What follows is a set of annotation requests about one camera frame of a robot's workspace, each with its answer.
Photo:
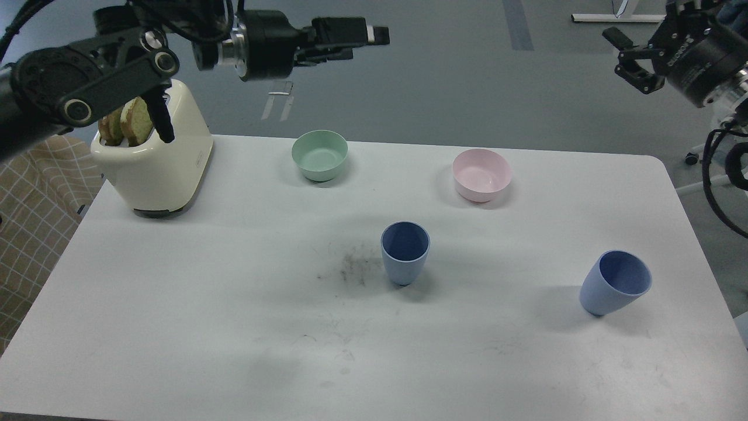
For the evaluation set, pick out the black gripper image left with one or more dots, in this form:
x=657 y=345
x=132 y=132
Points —
x=269 y=47

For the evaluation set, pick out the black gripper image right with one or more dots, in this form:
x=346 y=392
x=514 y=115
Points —
x=701 y=58

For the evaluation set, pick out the blue cup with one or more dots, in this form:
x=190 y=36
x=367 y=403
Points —
x=404 y=247
x=615 y=280

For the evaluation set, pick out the white desk base bar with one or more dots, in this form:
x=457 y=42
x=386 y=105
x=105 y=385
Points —
x=635 y=18

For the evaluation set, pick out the green bowl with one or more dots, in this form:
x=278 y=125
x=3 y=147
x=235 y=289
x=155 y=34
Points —
x=320 y=155

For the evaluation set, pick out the pink bowl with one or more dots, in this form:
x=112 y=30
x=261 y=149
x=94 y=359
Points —
x=480 y=175

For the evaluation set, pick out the toast slice right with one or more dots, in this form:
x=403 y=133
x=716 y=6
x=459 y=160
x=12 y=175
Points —
x=135 y=122

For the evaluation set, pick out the toast slice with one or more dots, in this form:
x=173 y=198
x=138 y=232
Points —
x=110 y=130
x=135 y=122

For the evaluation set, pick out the cream toaster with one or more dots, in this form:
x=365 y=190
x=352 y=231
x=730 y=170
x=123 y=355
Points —
x=159 y=178

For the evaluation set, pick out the toast slice left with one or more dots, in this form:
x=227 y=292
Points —
x=110 y=130

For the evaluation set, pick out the beige checkered cloth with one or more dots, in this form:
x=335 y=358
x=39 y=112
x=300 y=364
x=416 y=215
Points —
x=44 y=193

